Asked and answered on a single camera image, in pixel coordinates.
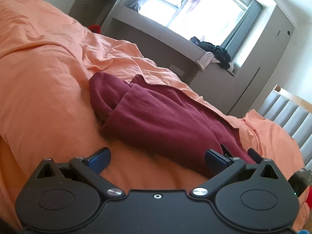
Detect white wall socket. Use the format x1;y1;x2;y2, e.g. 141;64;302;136
170;65;185;76

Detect closed grey wardrobe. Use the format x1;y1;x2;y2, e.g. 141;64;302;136
190;5;295;115

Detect window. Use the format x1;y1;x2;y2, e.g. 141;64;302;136
132;0;254;50

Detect white cloth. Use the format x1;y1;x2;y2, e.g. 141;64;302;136
197;52;216;70

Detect orange blanket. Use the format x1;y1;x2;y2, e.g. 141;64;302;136
0;0;312;234

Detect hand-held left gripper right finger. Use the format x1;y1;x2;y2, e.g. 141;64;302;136
190;149;281;198

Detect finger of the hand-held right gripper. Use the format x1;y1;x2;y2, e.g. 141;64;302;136
247;148;264;164
221;144;235;159

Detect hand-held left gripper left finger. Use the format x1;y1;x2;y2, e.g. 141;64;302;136
36;147;124;198

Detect maroon long-sleeve shirt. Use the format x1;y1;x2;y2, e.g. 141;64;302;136
88;72;256;178

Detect grey padded headboard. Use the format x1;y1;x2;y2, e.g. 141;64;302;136
258;85;312;166

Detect open grey wardrobe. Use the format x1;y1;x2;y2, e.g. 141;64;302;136
68;0;127;30

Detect hanging pink pants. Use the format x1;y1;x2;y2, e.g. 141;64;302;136
186;0;203;14

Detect grey window bench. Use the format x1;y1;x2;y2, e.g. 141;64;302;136
100;5;236;88

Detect pile of dark clothes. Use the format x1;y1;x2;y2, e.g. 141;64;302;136
190;36;231;70

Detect pale blue curtain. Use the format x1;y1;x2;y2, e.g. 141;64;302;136
131;1;147;13
221;0;262;54

